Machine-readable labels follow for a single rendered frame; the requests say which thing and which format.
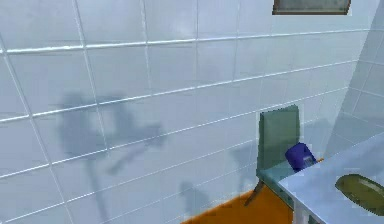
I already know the green chair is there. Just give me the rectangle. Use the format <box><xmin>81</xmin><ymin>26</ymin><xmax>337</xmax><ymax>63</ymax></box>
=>
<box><xmin>244</xmin><ymin>104</ymin><xmax>302</xmax><ymax>210</ymax></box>

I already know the pale blue table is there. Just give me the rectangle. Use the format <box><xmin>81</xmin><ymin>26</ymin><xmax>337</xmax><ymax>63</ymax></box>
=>
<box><xmin>277</xmin><ymin>131</ymin><xmax>384</xmax><ymax>224</ymax></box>

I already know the olive green plate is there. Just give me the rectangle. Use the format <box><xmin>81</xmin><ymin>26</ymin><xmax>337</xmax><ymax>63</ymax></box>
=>
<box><xmin>334</xmin><ymin>173</ymin><xmax>384</xmax><ymax>217</ymax></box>

